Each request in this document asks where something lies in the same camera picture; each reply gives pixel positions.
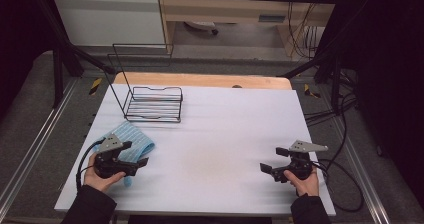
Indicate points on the black curtain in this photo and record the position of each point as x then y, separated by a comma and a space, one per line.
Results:
393, 67
20, 34

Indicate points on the person's right hand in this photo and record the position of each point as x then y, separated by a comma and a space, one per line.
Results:
306, 185

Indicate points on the blue striped cloth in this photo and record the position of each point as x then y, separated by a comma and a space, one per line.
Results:
136, 140

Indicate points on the white board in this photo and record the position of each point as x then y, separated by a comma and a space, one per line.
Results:
216, 134

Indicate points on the aluminium rail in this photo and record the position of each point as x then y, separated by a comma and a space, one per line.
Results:
36, 140
363, 170

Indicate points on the wooden board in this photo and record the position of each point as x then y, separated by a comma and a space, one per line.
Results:
200, 80

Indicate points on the white cabinet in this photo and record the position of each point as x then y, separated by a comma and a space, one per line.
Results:
106, 20

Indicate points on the wooden desk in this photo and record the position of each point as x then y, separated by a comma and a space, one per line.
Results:
233, 9

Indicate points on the yellow black tape strip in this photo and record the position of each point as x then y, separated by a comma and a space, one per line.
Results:
310, 92
95, 86

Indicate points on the person's left hand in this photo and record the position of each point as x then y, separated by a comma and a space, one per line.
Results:
96, 180

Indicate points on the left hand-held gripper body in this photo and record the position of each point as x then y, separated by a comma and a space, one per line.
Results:
107, 164

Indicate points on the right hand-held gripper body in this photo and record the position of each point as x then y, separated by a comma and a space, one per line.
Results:
300, 165

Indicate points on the office chair base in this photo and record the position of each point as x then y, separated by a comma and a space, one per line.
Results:
203, 25

